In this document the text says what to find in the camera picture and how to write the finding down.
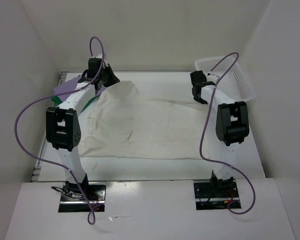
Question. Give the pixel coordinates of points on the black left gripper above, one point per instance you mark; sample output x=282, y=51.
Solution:
x=113, y=79

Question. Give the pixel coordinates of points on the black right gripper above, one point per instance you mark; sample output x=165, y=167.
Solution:
x=200, y=100

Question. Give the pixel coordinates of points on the lavender t shirt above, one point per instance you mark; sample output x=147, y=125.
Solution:
x=67, y=86

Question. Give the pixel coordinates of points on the cream t shirt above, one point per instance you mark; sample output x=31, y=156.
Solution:
x=124, y=124

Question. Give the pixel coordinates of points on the green t shirt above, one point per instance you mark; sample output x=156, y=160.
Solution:
x=76, y=102

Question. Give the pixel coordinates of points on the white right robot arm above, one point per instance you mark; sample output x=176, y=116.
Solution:
x=231, y=126

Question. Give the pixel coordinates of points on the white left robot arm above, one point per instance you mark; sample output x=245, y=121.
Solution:
x=63, y=128

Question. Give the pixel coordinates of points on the white plastic basket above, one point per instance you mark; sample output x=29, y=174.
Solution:
x=236, y=83

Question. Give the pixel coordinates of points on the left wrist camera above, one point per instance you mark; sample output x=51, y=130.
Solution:
x=94, y=64

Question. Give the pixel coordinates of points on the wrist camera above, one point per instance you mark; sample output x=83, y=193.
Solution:
x=198, y=78
x=94, y=64

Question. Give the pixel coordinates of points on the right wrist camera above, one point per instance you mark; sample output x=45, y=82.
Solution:
x=198, y=78

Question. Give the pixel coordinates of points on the aluminium table edge rail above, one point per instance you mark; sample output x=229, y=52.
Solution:
x=43, y=171

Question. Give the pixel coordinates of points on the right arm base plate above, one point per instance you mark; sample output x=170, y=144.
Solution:
x=207, y=199

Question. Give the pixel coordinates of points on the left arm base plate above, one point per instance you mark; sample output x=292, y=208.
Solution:
x=73, y=201

